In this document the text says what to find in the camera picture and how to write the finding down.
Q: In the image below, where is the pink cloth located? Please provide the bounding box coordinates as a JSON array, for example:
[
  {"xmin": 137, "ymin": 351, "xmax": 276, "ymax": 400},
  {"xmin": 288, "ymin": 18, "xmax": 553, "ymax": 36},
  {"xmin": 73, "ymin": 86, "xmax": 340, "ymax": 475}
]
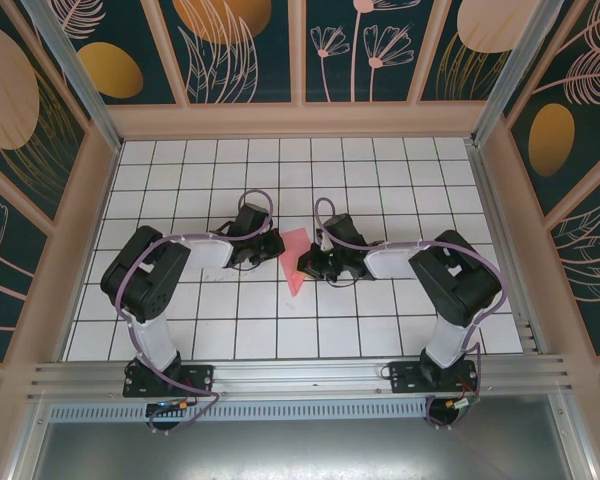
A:
[{"xmin": 278, "ymin": 227, "xmax": 311, "ymax": 297}]

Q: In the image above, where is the shiny metal sheet panel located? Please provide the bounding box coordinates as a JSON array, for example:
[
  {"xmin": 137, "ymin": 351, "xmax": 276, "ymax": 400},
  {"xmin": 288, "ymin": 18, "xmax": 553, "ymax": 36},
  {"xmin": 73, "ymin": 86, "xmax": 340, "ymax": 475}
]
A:
[{"xmin": 29, "ymin": 419, "xmax": 592, "ymax": 480}]

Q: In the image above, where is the aluminium frame bar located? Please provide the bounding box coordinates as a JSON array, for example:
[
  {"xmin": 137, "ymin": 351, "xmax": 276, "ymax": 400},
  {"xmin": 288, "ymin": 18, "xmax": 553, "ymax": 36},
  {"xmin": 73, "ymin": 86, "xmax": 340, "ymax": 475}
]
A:
[
  {"xmin": 549, "ymin": 382, "xmax": 600, "ymax": 480},
  {"xmin": 0, "ymin": 397, "xmax": 49, "ymax": 480}
]

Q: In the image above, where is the long aluminium mounting rail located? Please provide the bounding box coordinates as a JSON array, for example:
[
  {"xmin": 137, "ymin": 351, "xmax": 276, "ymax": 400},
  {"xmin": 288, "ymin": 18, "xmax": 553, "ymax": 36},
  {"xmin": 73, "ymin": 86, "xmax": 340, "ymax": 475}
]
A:
[{"xmin": 27, "ymin": 353, "xmax": 574, "ymax": 402}]

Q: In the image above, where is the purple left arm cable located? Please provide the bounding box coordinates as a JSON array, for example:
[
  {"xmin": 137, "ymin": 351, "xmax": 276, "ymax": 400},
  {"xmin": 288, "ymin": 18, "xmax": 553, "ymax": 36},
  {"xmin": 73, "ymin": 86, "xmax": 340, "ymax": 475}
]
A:
[{"xmin": 115, "ymin": 188, "xmax": 275, "ymax": 436}]

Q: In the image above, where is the aluminium corner post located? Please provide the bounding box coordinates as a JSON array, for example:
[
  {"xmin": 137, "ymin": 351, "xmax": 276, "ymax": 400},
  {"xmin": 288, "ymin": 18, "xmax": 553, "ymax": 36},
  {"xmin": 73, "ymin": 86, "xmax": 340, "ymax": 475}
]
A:
[
  {"xmin": 22, "ymin": 0, "xmax": 125, "ymax": 154},
  {"xmin": 469, "ymin": 0, "xmax": 545, "ymax": 147}
]

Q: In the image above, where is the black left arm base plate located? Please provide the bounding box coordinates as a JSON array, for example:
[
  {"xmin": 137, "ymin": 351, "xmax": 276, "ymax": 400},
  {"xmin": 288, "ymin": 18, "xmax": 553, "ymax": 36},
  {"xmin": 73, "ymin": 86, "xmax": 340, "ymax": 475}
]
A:
[{"xmin": 123, "ymin": 363, "xmax": 216, "ymax": 399}]

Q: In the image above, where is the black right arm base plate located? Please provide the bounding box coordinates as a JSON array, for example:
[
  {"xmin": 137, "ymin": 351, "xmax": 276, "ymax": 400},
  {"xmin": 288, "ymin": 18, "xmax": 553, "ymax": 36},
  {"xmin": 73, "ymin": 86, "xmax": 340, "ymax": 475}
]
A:
[{"xmin": 388, "ymin": 360, "xmax": 481, "ymax": 396}]

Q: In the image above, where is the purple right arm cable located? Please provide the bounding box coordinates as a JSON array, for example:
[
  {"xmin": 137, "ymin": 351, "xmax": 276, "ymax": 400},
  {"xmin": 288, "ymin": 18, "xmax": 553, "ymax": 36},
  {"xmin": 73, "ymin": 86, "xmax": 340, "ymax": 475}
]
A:
[{"xmin": 313, "ymin": 197, "xmax": 507, "ymax": 432}]

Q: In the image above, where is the grey slotted cable duct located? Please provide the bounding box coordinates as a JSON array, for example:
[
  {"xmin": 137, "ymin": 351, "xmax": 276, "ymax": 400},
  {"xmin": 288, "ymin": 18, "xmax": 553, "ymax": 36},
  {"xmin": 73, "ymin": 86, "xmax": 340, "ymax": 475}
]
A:
[{"xmin": 47, "ymin": 402, "xmax": 431, "ymax": 423}]

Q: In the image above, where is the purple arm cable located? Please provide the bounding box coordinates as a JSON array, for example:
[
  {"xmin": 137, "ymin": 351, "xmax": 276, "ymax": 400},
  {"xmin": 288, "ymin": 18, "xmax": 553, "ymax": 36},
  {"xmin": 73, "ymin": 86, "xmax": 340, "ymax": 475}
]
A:
[
  {"xmin": 115, "ymin": 188, "xmax": 275, "ymax": 436},
  {"xmin": 313, "ymin": 197, "xmax": 507, "ymax": 432}
]

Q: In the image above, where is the aluminium side rail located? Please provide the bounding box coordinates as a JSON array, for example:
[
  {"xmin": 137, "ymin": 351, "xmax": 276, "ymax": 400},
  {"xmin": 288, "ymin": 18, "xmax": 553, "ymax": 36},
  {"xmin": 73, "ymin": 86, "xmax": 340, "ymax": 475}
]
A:
[{"xmin": 465, "ymin": 141, "xmax": 549, "ymax": 356}]

